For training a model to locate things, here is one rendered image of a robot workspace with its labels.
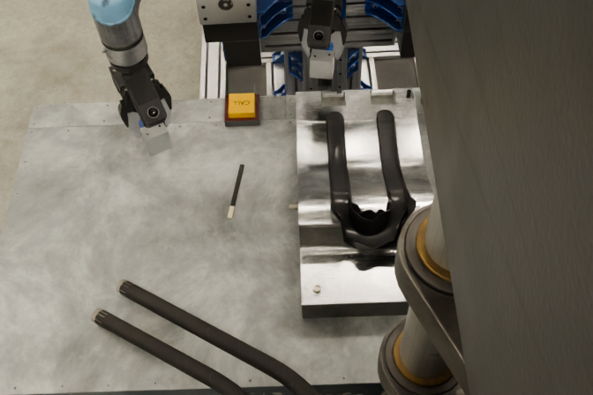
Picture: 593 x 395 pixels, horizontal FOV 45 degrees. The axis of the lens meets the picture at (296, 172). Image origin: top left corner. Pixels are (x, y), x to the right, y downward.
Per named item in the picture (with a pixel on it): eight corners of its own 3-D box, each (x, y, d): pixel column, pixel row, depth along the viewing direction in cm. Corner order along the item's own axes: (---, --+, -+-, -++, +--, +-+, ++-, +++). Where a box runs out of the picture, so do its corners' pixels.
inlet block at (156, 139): (127, 115, 156) (122, 98, 152) (149, 106, 157) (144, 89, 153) (150, 157, 149) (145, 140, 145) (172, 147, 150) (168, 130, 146)
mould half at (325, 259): (296, 117, 168) (295, 78, 157) (409, 114, 167) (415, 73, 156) (302, 318, 139) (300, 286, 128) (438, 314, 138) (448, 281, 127)
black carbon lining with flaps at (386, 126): (323, 117, 158) (323, 88, 151) (397, 115, 158) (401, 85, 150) (331, 257, 138) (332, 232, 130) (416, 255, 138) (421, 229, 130)
